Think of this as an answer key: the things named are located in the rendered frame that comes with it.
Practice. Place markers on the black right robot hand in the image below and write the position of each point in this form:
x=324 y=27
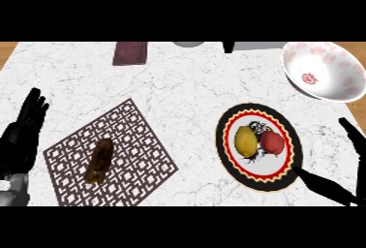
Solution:
x=330 y=187

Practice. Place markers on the dark red box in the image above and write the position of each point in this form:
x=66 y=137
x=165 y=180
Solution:
x=129 y=53

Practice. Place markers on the red apple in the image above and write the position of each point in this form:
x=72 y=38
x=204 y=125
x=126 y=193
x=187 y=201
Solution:
x=272 y=143

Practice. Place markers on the black red rimmed plate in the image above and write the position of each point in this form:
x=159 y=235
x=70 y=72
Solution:
x=281 y=180

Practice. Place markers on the grey round object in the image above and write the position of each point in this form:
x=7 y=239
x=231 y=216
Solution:
x=190 y=44

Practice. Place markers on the yellow lemon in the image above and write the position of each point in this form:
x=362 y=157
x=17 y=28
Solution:
x=246 y=142

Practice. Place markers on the brown sweet potato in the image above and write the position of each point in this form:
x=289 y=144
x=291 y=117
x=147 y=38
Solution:
x=101 y=160

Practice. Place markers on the brown patterned placemat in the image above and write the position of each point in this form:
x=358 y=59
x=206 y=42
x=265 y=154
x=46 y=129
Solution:
x=111 y=155

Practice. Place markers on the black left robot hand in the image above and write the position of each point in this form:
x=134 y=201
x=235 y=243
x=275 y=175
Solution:
x=20 y=135

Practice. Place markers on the grey and black appliance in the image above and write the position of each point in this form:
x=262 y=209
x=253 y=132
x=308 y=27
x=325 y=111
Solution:
x=249 y=46

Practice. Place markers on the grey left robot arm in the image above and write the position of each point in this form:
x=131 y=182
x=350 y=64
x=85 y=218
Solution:
x=11 y=190

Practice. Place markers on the white bowl with red print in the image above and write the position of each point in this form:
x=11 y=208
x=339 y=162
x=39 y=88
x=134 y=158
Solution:
x=324 y=74

